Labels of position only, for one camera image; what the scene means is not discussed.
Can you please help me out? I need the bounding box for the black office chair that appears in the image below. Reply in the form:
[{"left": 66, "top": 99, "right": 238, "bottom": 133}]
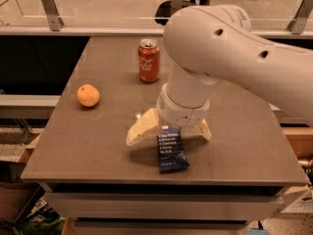
[{"left": 154, "top": 0, "right": 216, "bottom": 26}]

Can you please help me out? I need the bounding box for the blue rxbar blueberry bar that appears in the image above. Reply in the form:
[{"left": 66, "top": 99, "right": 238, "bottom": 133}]
[{"left": 156, "top": 125, "right": 190, "bottom": 173}]

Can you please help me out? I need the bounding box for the orange fruit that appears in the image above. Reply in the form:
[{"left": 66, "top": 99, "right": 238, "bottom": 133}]
[{"left": 76, "top": 84, "right": 100, "bottom": 107}]

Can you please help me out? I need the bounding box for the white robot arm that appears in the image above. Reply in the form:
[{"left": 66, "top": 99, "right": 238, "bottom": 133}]
[{"left": 126, "top": 5, "right": 313, "bottom": 146}]

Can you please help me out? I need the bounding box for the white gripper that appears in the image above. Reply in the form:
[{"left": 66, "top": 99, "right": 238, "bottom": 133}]
[{"left": 126, "top": 84, "right": 211, "bottom": 146}]

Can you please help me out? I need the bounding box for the grey table drawer cabinet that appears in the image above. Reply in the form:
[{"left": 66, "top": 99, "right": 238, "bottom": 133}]
[{"left": 44, "top": 192, "right": 284, "bottom": 235}]

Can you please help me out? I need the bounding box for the left metal railing bracket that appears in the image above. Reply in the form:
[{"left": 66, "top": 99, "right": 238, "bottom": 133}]
[{"left": 41, "top": 0, "right": 64, "bottom": 31}]

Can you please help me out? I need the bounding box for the right metal railing bracket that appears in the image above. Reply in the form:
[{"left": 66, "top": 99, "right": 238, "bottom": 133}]
[{"left": 288, "top": 0, "right": 313, "bottom": 34}]

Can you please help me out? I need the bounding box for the red coca-cola can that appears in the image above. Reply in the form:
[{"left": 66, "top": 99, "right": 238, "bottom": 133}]
[{"left": 138, "top": 39, "right": 159, "bottom": 83}]

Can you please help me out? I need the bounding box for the green bag on floor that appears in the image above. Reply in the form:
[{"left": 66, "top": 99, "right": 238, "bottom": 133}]
[{"left": 21, "top": 205, "right": 65, "bottom": 235}]

